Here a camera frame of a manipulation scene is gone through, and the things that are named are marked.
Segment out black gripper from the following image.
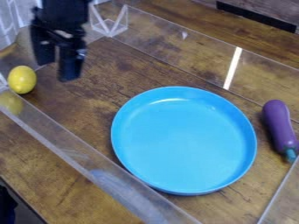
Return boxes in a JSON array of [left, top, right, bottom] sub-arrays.
[[31, 0, 93, 82]]

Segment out purple toy eggplant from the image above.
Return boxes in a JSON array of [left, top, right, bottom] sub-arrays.
[[262, 100, 299, 163]]

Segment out yellow lemon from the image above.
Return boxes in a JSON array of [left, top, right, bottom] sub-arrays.
[[7, 66, 38, 95]]

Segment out clear acrylic corner bracket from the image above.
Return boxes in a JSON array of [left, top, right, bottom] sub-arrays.
[[89, 1, 129, 38]]

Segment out clear acrylic enclosure wall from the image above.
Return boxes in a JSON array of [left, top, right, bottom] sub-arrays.
[[0, 0, 299, 224]]

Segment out blue round tray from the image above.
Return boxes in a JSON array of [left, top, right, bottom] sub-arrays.
[[111, 87, 258, 195]]

